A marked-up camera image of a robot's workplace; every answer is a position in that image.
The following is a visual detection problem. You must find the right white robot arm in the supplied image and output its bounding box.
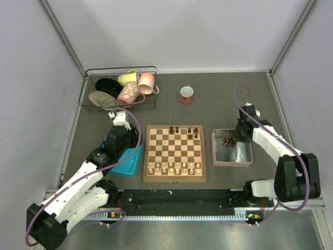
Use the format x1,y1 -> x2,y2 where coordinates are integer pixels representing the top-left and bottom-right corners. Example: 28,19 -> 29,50
233,103 -> 321,206

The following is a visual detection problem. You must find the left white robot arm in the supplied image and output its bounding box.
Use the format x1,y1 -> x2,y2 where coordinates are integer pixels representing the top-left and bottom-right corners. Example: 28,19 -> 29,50
25,122 -> 142,249

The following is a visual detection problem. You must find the dark pieces pile in tin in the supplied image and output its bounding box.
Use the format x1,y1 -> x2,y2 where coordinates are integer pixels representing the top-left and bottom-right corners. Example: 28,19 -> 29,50
223,136 -> 237,147

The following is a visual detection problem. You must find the wooden chess board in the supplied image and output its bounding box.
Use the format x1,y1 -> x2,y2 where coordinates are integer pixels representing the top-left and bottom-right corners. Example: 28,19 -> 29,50
143,124 -> 207,183

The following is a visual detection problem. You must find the blue plastic tray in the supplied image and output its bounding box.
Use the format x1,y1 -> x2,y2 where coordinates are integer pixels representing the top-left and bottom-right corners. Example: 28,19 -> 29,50
101,137 -> 143,177

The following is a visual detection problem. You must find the pink metal tin tray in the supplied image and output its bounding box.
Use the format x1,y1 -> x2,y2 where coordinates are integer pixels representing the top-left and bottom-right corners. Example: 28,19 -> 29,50
211,129 -> 253,167

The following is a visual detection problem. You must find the grey speckled plate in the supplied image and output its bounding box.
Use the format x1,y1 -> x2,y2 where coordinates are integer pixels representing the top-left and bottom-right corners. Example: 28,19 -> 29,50
88,91 -> 118,111

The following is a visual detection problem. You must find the pink floral mug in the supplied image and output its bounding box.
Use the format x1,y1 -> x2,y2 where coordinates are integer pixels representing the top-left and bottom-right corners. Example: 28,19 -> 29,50
117,82 -> 146,106

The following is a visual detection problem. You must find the black ridged bowl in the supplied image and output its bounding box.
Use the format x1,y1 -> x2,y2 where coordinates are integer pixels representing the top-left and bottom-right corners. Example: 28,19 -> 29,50
95,78 -> 123,98

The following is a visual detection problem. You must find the pink white mug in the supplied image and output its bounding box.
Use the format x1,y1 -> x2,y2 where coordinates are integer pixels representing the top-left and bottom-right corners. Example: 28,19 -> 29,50
138,72 -> 155,95

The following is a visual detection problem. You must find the yellow mug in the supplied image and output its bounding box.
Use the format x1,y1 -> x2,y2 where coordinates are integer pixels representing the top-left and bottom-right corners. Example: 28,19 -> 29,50
117,69 -> 139,87

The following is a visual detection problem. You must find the brown mug white inside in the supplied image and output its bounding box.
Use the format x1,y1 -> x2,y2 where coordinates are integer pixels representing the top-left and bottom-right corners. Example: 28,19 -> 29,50
180,86 -> 194,105

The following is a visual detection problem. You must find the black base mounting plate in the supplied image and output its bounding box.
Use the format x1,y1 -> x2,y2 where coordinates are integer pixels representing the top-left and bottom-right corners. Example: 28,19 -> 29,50
112,189 -> 235,216

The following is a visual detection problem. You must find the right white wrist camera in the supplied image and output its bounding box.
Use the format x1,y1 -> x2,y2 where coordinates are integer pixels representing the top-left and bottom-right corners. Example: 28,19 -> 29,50
255,109 -> 261,118

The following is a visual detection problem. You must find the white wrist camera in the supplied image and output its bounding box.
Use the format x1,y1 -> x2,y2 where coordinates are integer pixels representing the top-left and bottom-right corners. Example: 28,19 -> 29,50
255,109 -> 261,118
108,111 -> 131,130

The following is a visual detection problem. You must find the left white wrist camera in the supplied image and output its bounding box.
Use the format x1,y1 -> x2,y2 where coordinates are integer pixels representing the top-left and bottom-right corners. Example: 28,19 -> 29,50
108,111 -> 131,130

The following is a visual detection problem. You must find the black wire dish rack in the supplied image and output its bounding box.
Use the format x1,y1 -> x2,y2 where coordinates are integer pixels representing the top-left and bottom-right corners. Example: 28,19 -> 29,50
79,66 -> 157,110

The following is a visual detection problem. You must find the white slotted cable duct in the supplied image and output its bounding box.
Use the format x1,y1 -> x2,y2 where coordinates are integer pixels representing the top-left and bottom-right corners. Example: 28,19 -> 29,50
83,207 -> 263,222

